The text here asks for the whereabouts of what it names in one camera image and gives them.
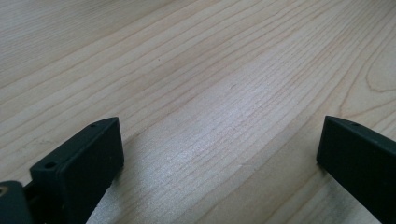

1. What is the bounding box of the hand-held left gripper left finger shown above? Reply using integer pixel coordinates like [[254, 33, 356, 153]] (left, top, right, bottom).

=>
[[29, 117, 125, 224]]

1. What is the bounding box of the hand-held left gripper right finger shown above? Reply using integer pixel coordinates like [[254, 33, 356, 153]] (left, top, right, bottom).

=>
[[316, 115, 396, 224]]

